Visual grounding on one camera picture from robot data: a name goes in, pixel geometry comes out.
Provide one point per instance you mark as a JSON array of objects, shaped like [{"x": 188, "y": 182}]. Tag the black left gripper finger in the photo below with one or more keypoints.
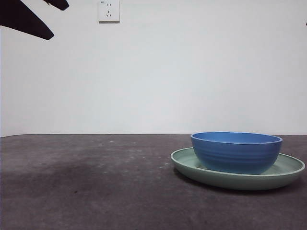
[
  {"x": 58, "y": 3},
  {"x": 24, "y": 19}
]

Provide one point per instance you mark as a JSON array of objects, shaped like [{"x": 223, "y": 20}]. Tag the blue bowl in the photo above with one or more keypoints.
[{"x": 236, "y": 155}]

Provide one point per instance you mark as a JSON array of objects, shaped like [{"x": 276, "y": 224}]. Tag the green plate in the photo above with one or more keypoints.
[{"x": 239, "y": 183}]

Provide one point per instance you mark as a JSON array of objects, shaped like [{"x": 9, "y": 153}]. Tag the white wall socket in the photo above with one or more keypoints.
[{"x": 109, "y": 10}]

